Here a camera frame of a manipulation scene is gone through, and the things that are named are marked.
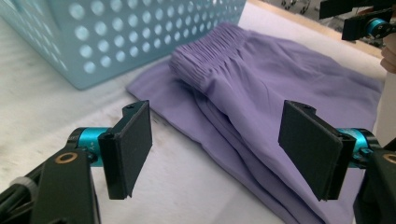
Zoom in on light blue perforated plastic basket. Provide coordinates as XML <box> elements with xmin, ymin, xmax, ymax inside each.
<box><xmin>0</xmin><ymin>0</ymin><xmax>248</xmax><ymax>91</ymax></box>

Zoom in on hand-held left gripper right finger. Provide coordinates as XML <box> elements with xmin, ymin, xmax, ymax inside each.
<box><xmin>278</xmin><ymin>100</ymin><xmax>380</xmax><ymax>202</ymax></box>

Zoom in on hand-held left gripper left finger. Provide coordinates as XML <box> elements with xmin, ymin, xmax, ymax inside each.
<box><xmin>67</xmin><ymin>100</ymin><xmax>153</xmax><ymax>201</ymax></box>

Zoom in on purple pants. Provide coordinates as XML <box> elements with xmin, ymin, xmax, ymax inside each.
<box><xmin>125</xmin><ymin>21</ymin><xmax>384</xmax><ymax>224</ymax></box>

